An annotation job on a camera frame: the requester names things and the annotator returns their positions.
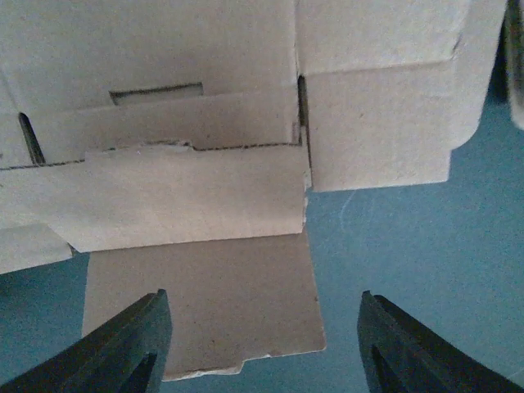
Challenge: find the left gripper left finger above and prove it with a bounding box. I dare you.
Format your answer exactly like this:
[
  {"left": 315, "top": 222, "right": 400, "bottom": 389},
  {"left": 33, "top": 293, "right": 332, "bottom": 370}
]
[{"left": 1, "top": 289, "right": 171, "bottom": 392}]

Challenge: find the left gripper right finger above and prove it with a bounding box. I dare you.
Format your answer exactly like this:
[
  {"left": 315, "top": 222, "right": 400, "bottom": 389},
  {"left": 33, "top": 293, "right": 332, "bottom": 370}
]
[{"left": 357, "top": 291, "right": 523, "bottom": 392}]

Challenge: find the cardboard box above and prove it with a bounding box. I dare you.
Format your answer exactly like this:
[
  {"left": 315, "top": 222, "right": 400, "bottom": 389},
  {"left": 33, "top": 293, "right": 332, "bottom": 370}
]
[{"left": 1, "top": 1, "right": 507, "bottom": 381}]

